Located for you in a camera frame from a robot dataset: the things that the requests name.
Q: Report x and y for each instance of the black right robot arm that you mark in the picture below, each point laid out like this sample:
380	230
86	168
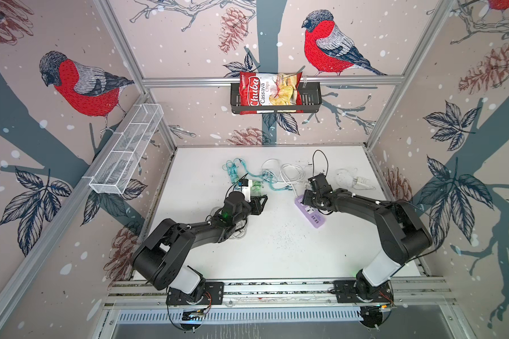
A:
402	234

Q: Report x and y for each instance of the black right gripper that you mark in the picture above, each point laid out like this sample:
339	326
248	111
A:
306	195

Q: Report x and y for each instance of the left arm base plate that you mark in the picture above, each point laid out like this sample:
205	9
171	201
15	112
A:
205	294

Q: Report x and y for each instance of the white charger adapter with cable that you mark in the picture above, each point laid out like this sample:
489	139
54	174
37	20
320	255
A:
348	178

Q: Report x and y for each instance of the red chips bag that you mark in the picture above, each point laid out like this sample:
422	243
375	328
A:
257	90

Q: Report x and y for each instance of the white wire wall basket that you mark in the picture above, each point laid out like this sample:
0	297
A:
119	165

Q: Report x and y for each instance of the black wall basket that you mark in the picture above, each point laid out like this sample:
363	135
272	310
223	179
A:
304	98

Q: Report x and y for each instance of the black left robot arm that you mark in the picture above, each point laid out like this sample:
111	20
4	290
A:
160	259

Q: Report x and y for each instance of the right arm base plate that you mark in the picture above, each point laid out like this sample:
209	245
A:
352	291

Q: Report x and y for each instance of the purple power strip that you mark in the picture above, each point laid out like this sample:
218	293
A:
313	216

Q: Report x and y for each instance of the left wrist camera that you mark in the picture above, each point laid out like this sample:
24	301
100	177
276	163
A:
245	186

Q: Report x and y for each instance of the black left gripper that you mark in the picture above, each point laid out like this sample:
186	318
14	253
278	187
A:
257	207

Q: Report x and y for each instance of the aluminium front rail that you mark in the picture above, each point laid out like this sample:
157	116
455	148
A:
296	292

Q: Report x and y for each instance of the white blue power strip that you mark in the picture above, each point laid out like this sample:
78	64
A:
232	170

